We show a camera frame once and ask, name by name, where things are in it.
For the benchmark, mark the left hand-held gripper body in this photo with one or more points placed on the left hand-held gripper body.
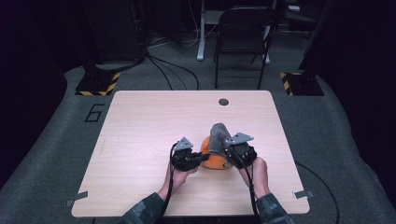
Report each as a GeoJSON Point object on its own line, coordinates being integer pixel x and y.
{"type": "Point", "coordinates": [185, 160]}

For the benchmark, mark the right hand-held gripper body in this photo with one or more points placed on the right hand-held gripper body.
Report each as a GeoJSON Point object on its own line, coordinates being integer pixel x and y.
{"type": "Point", "coordinates": [241, 154]}

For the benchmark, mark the grey speckled towel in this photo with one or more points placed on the grey speckled towel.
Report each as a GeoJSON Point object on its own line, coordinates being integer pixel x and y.
{"type": "Point", "coordinates": [219, 137]}

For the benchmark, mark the person's left hand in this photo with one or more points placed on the person's left hand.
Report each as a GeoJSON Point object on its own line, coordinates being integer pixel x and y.
{"type": "Point", "coordinates": [174, 183]}

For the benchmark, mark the person's right hand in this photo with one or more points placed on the person's right hand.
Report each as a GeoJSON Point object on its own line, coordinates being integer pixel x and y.
{"type": "Point", "coordinates": [258, 177]}

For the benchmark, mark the grey tape strip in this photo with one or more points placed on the grey tape strip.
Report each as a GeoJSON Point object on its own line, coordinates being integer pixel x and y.
{"type": "Point", "coordinates": [77, 196]}
{"type": "Point", "coordinates": [303, 194]}

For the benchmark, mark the black stand with striped base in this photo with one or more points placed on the black stand with striped base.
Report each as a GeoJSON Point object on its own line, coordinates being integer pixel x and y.
{"type": "Point", "coordinates": [96, 84]}
{"type": "Point", "coordinates": [303, 85]}

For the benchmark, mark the white desk leg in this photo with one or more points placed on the white desk leg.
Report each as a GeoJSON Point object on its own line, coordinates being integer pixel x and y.
{"type": "Point", "coordinates": [201, 37]}

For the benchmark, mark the black folding chair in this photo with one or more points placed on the black folding chair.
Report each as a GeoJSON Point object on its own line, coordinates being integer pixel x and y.
{"type": "Point", "coordinates": [243, 18]}

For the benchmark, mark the black cabinet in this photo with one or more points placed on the black cabinet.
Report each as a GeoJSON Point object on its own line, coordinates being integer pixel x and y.
{"type": "Point", "coordinates": [115, 31]}

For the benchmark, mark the dark curtain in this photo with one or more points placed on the dark curtain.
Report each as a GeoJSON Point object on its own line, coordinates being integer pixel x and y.
{"type": "Point", "coordinates": [25, 77]}
{"type": "Point", "coordinates": [358, 62]}

